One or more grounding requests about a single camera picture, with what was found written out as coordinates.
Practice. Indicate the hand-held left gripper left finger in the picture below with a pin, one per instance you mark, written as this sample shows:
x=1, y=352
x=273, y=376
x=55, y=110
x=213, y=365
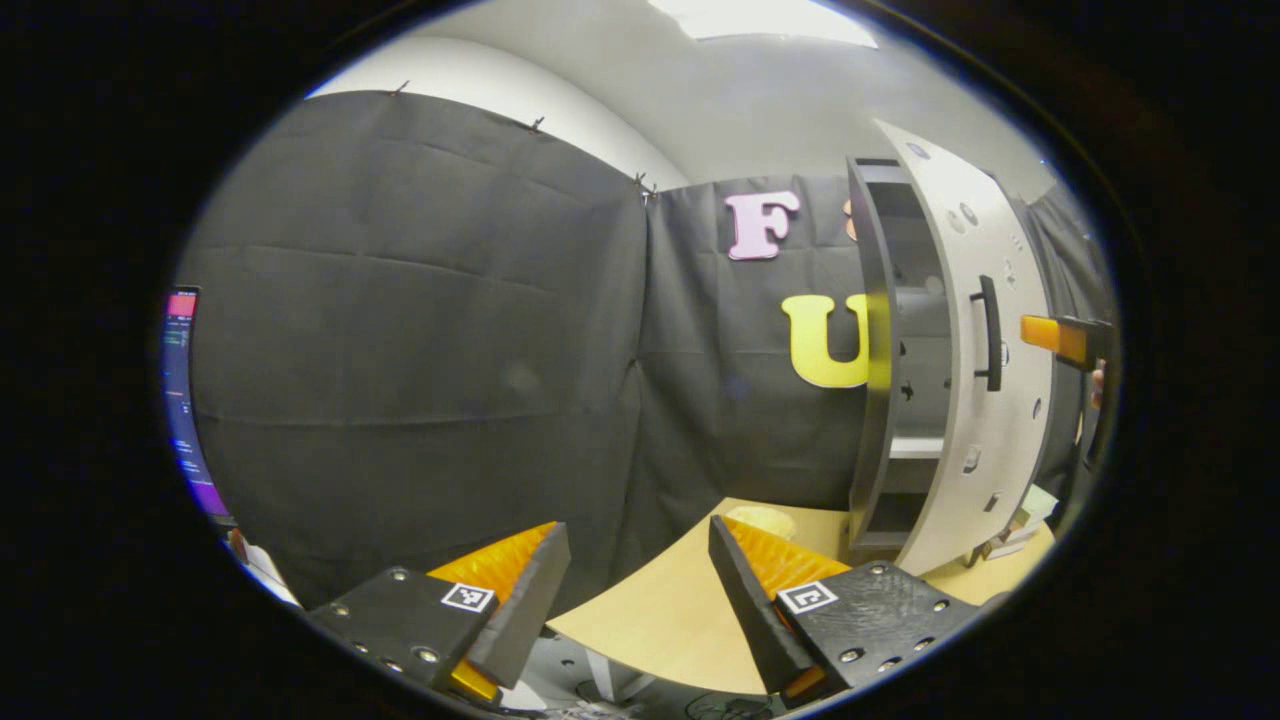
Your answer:
x=530, y=620

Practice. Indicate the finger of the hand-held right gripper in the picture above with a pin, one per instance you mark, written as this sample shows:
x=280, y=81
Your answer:
x=1055, y=338

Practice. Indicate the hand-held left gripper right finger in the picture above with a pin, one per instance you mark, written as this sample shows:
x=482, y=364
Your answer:
x=750, y=620

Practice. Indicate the grey cabinet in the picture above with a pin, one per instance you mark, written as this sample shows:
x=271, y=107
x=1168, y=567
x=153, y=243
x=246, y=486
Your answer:
x=880, y=350

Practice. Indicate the green book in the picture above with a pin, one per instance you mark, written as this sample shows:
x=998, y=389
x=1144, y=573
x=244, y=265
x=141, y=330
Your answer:
x=1040, y=500

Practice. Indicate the grey book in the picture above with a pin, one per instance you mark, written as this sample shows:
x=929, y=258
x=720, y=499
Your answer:
x=1010, y=540

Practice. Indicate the white papers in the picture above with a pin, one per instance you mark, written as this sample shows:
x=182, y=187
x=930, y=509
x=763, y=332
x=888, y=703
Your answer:
x=265, y=570

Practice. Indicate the black backdrop cloth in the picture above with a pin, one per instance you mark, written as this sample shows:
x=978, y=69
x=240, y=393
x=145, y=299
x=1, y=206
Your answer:
x=430, y=350

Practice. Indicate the computer monitor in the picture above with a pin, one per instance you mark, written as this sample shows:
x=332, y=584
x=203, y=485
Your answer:
x=185, y=420

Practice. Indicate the large ceiling light panel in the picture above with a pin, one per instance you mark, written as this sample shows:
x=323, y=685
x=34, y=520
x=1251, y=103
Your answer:
x=760, y=20

